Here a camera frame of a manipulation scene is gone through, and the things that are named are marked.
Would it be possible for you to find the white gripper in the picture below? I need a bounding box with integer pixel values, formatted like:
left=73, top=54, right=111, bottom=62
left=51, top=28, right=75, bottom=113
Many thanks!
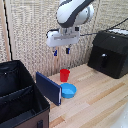
left=45, top=28, right=81, bottom=57

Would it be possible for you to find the red plastic cup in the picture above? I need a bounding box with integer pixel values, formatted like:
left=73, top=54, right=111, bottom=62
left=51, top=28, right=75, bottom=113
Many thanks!
left=59, top=68, right=71, bottom=83

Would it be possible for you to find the dark blue book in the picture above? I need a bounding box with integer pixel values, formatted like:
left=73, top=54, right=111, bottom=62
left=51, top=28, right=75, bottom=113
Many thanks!
left=35, top=71, right=63, bottom=107

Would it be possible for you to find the blue plastic bowl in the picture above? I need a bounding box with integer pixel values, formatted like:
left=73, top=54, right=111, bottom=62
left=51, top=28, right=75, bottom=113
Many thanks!
left=59, top=82, right=78, bottom=99

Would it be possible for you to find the black box appliance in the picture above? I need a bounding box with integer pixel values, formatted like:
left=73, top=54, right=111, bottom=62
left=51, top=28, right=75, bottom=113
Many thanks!
left=87, top=28, right=128, bottom=80

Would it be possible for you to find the black fabric storage bin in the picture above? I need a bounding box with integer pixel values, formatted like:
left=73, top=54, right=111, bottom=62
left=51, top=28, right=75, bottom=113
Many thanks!
left=0, top=59, right=51, bottom=128

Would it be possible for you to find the black cable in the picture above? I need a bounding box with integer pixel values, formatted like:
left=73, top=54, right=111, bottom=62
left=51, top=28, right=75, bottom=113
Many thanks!
left=79, top=17, right=128, bottom=37

